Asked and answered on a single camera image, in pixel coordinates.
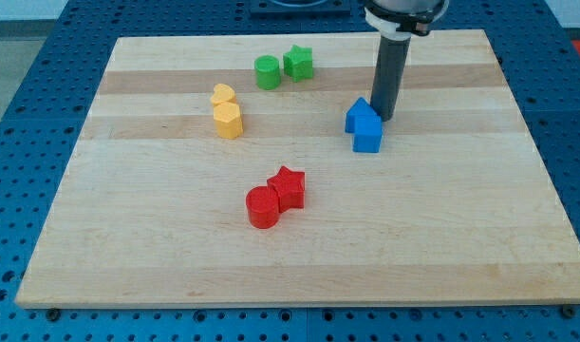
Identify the red cylinder block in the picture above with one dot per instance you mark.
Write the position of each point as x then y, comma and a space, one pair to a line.
262, 204

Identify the blue cube block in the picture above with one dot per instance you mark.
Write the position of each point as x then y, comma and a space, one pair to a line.
368, 134

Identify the green cylinder block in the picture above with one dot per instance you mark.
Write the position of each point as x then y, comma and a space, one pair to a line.
267, 72

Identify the green star block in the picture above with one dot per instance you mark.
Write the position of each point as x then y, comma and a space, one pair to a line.
298, 63

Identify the wooden board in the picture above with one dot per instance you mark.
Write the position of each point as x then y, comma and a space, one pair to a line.
455, 209

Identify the red star block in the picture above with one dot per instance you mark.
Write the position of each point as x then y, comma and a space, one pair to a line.
290, 187

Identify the yellow hexagon block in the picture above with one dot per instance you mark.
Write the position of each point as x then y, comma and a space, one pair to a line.
228, 120

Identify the yellow heart block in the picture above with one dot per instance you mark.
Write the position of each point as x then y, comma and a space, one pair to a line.
222, 93

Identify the blue triangle block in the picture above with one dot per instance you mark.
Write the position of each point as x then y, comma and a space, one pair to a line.
360, 108

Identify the dark blue base plate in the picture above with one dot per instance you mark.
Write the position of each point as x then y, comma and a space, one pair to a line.
282, 8

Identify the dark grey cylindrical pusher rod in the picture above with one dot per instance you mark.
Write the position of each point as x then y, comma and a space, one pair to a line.
388, 76

